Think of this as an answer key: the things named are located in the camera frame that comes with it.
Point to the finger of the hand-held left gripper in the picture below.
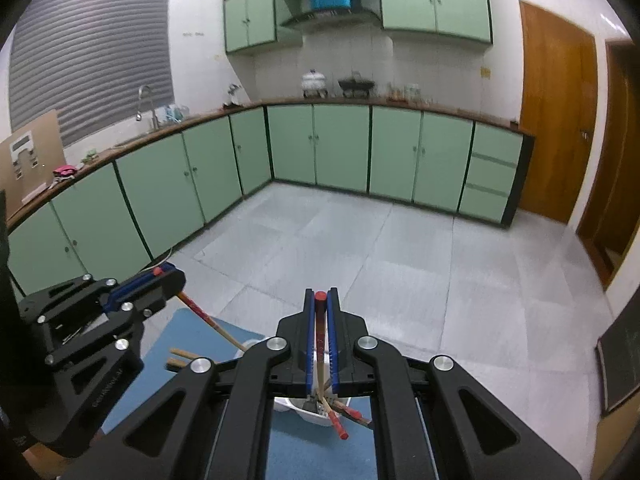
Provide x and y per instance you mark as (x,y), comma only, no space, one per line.
(145,285)
(100,340)

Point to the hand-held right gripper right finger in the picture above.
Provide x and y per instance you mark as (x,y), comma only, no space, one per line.
(334,355)

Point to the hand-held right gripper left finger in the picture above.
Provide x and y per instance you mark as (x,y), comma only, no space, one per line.
(308,355)

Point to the wooden chopstick red pattern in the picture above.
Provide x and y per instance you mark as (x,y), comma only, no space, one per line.
(182,353)
(335,420)
(355,414)
(320,330)
(210,317)
(175,363)

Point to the blue tablecloth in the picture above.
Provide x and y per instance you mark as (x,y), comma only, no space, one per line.
(320,455)

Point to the pink cloth item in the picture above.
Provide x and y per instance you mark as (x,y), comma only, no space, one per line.
(64,171)

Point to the cardboard board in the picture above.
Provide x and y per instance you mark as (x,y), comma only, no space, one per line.
(27,160)

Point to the drinking glasses by sink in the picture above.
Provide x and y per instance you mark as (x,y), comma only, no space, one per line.
(176,113)

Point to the metal faucet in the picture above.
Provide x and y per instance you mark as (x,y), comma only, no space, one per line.
(150,110)

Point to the small countertop ornament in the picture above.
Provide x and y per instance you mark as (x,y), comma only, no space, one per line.
(233,96)

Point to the green base cabinets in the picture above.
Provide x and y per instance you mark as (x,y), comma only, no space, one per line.
(340,145)

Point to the grey window blind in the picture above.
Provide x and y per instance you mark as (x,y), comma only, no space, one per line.
(90,55)

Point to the white lidded pot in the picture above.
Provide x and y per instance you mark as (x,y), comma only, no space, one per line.
(314,82)

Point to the black wok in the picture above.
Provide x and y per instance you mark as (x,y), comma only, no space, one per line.
(356,85)

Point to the row of glass jars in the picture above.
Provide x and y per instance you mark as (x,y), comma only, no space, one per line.
(404,91)

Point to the black glass cabinet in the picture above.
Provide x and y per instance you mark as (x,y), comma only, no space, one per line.
(622,365)

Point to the cardboard box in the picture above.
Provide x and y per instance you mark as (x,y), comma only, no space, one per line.
(620,440)

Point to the black range hood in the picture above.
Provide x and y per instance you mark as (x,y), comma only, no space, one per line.
(325,17)

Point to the wooden door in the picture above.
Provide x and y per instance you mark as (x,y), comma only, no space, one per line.
(555,110)

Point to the green wall cabinets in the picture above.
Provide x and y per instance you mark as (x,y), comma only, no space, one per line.
(435,0)

